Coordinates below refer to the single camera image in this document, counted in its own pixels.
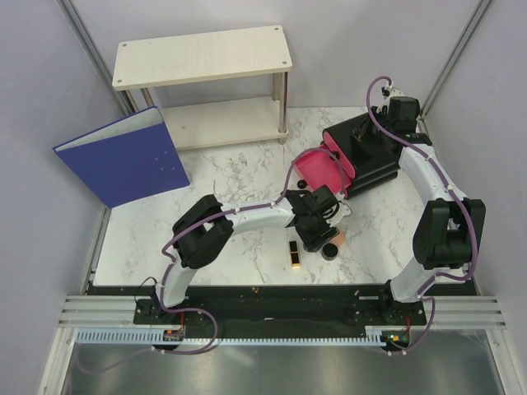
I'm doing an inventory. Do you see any pink top drawer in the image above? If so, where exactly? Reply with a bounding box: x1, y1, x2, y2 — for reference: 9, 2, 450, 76
322, 130, 356, 180

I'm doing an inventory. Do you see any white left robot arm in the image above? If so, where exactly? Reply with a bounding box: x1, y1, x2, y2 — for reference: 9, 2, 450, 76
152, 188, 352, 323

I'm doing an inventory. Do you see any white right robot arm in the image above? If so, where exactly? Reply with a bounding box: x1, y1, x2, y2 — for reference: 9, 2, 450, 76
326, 114, 486, 324

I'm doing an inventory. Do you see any peach makeup sponge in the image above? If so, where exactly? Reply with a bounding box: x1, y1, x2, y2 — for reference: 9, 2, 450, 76
332, 231, 346, 247

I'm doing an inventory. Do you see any black drawer organizer cabinet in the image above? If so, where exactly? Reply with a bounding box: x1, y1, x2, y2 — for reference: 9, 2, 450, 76
324, 114, 399, 199

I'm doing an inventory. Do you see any black round jar right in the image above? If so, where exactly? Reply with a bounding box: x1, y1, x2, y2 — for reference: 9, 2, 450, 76
321, 243, 339, 261

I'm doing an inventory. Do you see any black gold lipstick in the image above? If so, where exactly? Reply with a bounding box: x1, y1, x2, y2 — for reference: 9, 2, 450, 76
288, 240, 301, 267

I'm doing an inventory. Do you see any white two-tier wooden shelf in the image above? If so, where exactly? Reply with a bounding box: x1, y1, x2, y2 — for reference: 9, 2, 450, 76
112, 25, 292, 150

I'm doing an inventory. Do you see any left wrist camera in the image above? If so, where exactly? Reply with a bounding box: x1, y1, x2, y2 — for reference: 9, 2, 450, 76
311, 185, 338, 214

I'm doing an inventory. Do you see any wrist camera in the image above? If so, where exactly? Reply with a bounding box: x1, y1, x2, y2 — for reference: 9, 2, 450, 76
388, 96, 420, 128
311, 185, 338, 214

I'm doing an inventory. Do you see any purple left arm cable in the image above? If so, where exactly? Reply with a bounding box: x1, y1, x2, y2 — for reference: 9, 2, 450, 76
152, 150, 345, 356

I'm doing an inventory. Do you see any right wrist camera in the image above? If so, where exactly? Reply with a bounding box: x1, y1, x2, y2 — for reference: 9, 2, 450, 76
388, 96, 420, 128

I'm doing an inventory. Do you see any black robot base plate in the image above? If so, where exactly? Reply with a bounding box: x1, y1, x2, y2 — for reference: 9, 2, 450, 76
133, 285, 427, 337

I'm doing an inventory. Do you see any blue ring binder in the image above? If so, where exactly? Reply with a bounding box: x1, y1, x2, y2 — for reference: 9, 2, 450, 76
54, 106, 190, 208

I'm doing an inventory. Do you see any white slotted cable duct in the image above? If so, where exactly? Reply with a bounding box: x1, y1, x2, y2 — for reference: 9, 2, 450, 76
76, 327, 410, 349

